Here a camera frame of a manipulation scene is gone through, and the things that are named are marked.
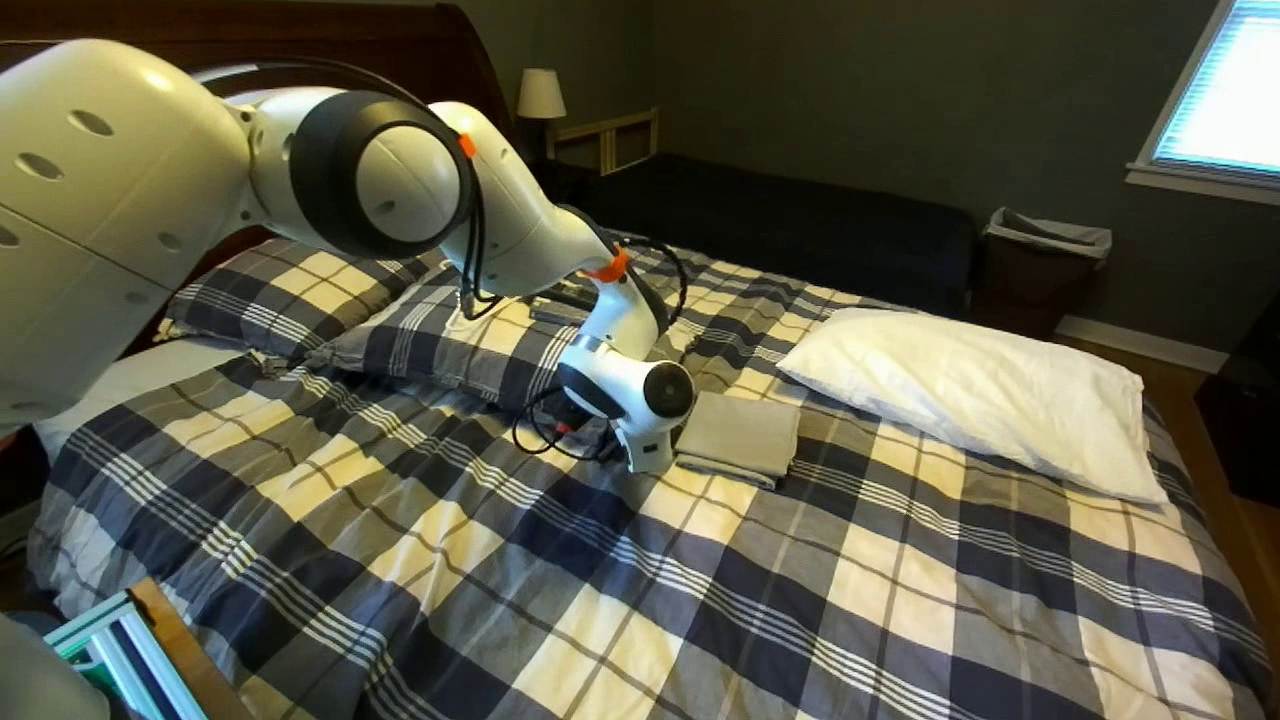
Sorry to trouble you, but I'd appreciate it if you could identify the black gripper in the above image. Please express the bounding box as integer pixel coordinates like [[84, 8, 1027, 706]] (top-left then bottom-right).
[[534, 371, 631, 464]]

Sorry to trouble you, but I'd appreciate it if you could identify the plaid bed comforter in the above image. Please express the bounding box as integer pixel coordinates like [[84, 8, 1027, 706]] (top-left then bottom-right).
[[22, 237, 1275, 720]]

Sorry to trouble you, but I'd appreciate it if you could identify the white pillow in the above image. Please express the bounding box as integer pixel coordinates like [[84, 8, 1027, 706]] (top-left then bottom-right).
[[774, 307, 1175, 510]]

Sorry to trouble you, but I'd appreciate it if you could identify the white bed sheet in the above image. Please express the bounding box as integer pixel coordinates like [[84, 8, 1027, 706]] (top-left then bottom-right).
[[30, 336, 252, 464]]

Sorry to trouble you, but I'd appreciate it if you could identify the folded grey cloth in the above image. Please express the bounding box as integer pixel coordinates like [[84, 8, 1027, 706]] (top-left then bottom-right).
[[671, 388, 809, 487]]

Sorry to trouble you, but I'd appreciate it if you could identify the beige framed shelf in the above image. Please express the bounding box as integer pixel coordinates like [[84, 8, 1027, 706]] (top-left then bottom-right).
[[547, 107, 662, 178]]

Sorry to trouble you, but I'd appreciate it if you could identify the white shade table lamp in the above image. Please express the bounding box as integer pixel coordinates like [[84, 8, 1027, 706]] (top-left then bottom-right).
[[512, 62, 572, 166]]

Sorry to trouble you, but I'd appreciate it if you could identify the dark wooden headboard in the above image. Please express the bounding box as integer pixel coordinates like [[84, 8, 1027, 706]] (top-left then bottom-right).
[[0, 0, 527, 272]]

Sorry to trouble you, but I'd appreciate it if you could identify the dark lined hamper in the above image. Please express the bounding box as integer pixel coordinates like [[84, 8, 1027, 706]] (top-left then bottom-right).
[[977, 205, 1116, 338]]

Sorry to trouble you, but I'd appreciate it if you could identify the black dresser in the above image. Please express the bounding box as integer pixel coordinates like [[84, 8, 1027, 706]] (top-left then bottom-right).
[[1190, 292, 1280, 510]]

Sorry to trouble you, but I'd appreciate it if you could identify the bright window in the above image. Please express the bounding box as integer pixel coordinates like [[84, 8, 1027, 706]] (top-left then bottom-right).
[[1123, 0, 1280, 211]]

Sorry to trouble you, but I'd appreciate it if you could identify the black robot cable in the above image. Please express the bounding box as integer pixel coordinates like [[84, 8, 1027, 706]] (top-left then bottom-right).
[[195, 57, 690, 464]]

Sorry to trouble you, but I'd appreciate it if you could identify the green and wooden frame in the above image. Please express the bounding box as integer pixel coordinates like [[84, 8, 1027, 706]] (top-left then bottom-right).
[[39, 576, 252, 720]]

